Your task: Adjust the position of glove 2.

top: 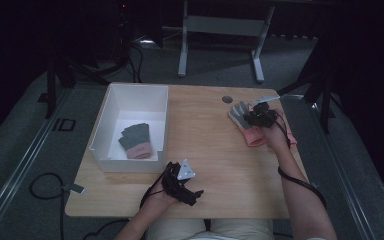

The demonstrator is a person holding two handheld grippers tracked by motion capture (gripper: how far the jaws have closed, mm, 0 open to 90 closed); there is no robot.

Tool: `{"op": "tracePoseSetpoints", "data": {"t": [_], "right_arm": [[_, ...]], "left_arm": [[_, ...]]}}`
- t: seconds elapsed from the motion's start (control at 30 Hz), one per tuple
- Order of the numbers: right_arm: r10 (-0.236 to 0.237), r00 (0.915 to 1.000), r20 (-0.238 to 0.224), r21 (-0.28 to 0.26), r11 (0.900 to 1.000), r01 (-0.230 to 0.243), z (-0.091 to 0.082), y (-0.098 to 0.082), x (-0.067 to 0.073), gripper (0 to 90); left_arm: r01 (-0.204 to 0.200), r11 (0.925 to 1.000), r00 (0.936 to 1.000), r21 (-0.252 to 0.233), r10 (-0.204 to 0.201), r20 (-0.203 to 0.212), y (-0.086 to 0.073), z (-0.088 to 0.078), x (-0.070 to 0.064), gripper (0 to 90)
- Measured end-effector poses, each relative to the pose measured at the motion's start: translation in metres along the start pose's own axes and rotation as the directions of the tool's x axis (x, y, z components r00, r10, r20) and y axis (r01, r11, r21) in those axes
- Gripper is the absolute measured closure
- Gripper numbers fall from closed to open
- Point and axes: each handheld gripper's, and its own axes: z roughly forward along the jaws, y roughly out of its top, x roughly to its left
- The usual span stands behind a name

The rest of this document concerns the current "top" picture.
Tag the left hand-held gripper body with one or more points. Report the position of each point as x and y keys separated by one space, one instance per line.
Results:
x=176 y=185

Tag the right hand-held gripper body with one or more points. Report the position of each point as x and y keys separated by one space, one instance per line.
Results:
x=265 y=116

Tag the white box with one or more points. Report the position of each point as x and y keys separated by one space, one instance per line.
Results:
x=126 y=110

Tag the person's left hand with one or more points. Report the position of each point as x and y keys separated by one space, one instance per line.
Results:
x=161 y=200

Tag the person's right hand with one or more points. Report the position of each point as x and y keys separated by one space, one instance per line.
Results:
x=276 y=138

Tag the person's beige trousers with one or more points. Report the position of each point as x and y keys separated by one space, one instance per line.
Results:
x=210 y=230

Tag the black stand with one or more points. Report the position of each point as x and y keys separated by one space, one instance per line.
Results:
x=66 y=66
x=323 y=76

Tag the grey metal desk frame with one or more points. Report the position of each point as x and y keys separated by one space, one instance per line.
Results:
x=226 y=26

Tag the silver floor rail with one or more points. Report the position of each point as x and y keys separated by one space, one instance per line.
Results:
x=20 y=166
x=340 y=173

